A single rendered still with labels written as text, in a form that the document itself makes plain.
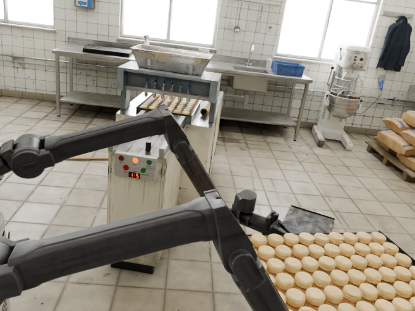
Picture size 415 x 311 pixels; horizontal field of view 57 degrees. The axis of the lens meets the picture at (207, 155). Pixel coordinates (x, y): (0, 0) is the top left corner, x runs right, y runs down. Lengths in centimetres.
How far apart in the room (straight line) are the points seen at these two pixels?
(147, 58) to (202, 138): 69
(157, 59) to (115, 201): 105
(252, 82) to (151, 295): 357
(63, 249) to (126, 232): 9
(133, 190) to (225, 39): 390
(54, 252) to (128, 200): 174
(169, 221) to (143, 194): 170
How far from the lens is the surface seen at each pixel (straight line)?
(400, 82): 674
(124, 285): 255
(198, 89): 282
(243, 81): 533
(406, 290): 125
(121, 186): 231
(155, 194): 228
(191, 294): 252
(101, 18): 594
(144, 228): 60
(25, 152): 101
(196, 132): 282
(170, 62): 279
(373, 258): 133
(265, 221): 130
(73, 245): 61
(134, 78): 291
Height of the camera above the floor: 168
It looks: 22 degrees down
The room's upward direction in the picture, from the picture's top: 7 degrees clockwise
